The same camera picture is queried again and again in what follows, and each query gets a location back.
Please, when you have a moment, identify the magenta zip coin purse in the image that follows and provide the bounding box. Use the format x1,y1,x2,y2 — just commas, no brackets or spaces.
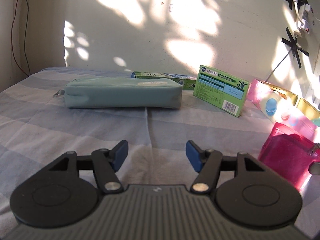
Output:
258,122,319,190

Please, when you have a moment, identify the teal plush bear toy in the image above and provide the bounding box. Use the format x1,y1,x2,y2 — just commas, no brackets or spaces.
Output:
311,118,320,127

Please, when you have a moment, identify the teal fabric pencil case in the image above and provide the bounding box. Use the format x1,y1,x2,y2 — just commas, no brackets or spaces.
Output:
54,77,183,109

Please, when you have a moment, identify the green medicine box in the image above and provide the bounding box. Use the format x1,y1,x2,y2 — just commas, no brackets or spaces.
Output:
193,65,250,117

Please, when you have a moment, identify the thin dark wall wire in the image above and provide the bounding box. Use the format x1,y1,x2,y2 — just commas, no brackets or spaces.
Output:
10,0,31,77

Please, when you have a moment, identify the white power cable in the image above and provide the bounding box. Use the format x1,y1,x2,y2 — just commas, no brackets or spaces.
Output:
265,49,293,82

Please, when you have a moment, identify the green toothpaste box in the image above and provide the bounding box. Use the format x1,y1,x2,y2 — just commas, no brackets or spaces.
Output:
131,71,198,91

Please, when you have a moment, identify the white power strip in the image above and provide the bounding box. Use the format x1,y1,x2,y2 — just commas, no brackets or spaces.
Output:
294,2,314,37

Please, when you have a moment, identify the pink macaron biscuit tin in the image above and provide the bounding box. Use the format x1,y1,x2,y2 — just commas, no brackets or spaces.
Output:
247,79,319,142

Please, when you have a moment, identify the striped blue bed sheet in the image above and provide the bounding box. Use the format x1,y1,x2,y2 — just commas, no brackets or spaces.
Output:
0,67,320,230

